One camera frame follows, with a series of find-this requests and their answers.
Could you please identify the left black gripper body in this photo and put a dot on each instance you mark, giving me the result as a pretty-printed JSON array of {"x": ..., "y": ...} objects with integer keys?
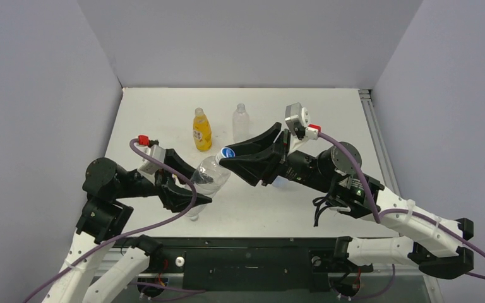
[{"x": 162, "y": 178}]

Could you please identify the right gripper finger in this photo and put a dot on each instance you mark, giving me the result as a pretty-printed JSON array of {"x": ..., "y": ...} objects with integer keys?
[
  {"x": 258, "y": 143},
  {"x": 250, "y": 168}
]

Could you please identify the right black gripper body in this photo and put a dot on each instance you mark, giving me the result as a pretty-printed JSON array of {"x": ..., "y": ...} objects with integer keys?
[{"x": 278, "y": 160}]

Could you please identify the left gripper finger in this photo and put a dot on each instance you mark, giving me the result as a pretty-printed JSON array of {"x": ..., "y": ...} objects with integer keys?
[
  {"x": 173, "y": 160},
  {"x": 183, "y": 200}
]

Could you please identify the tall clear bottle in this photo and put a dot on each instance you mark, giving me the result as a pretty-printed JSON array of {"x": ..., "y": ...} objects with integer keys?
[{"x": 240, "y": 124}]

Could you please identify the yellow juice bottle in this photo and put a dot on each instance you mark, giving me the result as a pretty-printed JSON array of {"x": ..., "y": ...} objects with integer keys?
[{"x": 202, "y": 132}]

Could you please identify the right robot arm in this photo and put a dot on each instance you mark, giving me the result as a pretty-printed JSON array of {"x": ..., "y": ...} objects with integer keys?
[{"x": 434, "y": 245}]

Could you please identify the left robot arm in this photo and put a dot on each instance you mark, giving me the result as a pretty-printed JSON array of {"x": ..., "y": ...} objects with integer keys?
[{"x": 101, "y": 224}]

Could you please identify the small clear bottle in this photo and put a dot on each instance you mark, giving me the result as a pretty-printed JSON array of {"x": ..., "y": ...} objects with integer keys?
[{"x": 280, "y": 182}]

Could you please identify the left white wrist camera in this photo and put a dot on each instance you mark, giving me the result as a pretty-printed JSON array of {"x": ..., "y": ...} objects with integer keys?
[{"x": 152, "y": 149}]

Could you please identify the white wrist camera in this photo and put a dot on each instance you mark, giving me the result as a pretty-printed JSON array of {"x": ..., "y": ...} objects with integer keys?
[
  {"x": 298, "y": 122},
  {"x": 152, "y": 149}
]

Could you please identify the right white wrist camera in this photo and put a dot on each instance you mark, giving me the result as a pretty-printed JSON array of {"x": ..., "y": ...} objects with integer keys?
[{"x": 298, "y": 122}]

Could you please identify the aluminium frame rail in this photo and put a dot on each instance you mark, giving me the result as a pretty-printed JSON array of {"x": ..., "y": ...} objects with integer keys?
[{"x": 385, "y": 164}]

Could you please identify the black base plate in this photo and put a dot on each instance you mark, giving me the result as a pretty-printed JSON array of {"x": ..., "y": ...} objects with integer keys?
[{"x": 218, "y": 264}]

